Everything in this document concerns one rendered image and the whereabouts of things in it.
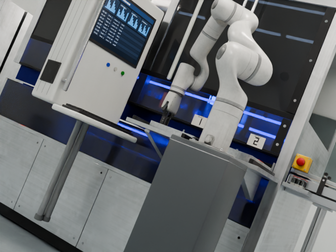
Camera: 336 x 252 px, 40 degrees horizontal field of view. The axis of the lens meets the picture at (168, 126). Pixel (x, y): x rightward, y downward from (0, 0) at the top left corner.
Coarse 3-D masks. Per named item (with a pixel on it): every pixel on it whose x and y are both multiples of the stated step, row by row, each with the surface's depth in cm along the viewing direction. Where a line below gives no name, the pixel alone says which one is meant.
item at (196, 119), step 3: (195, 114) 253; (195, 117) 253; (198, 117) 252; (201, 117) 251; (204, 117) 250; (192, 120) 253; (195, 120) 252; (198, 120) 252; (201, 120) 251; (204, 120) 250; (192, 123) 253; (195, 123) 252; (198, 123) 251; (201, 123) 250; (204, 123) 250; (198, 126) 251; (201, 126) 250
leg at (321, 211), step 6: (318, 204) 226; (318, 210) 228; (324, 210) 227; (330, 210) 224; (318, 216) 227; (324, 216) 228; (312, 222) 228; (318, 222) 227; (312, 228) 227; (318, 228) 227; (306, 234) 229; (312, 234) 226; (306, 240) 227; (312, 240) 226; (306, 246) 226; (312, 246) 226
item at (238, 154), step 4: (228, 148) 201; (232, 148) 200; (228, 152) 200; (232, 152) 199; (236, 152) 199; (240, 152) 198; (236, 156) 198; (240, 156) 197; (244, 156) 197; (248, 156) 196; (252, 156) 196; (244, 160) 196; (248, 160) 195; (256, 160) 202; (264, 164) 214; (268, 168) 222
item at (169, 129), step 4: (152, 120) 234; (152, 124) 233; (156, 124) 232; (160, 124) 231; (160, 128) 231; (164, 128) 230; (168, 128) 229; (172, 128) 228; (172, 132) 227; (176, 132) 226; (180, 132) 225; (184, 132) 224; (180, 136) 225; (192, 136) 222
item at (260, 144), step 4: (252, 136) 236; (256, 136) 235; (260, 136) 234; (248, 140) 237; (252, 140) 236; (256, 140) 235; (260, 140) 234; (264, 140) 233; (248, 144) 236; (252, 144) 235; (260, 144) 233; (260, 148) 233
